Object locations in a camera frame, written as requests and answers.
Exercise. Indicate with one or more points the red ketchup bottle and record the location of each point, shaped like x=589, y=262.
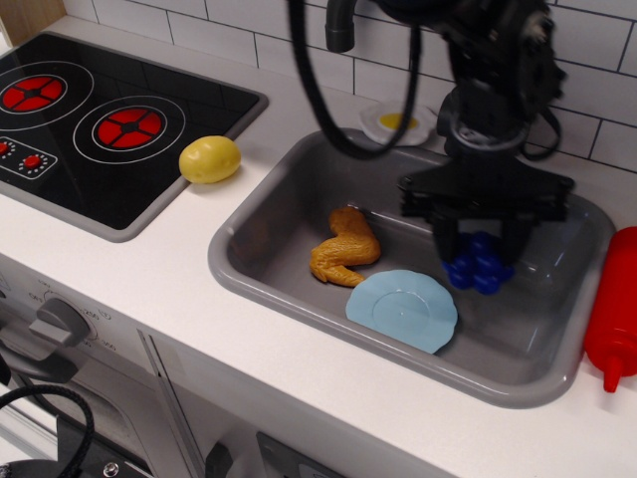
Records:
x=610, y=339

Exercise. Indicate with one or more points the black toy stove top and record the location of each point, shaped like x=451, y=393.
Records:
x=92, y=136

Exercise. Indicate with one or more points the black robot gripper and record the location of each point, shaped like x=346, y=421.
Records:
x=500, y=188

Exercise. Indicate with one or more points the grey toy sink basin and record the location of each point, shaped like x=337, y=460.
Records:
x=518, y=348

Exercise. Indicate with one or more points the yellow toy potato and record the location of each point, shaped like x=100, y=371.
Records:
x=209, y=159

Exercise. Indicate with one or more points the light blue toy plate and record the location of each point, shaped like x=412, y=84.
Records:
x=409, y=307

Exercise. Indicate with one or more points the blue toy blueberries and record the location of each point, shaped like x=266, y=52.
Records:
x=478, y=265

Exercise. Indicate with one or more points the toy chicken wing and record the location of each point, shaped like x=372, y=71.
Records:
x=353, y=243

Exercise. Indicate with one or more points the dark grey toy faucet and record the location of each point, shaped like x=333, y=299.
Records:
x=340, y=38

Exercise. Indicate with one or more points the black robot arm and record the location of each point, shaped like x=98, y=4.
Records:
x=505, y=76

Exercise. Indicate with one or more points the toy fried egg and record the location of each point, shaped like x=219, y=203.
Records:
x=382, y=121

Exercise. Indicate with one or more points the grey oven knob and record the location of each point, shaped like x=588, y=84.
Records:
x=60, y=324

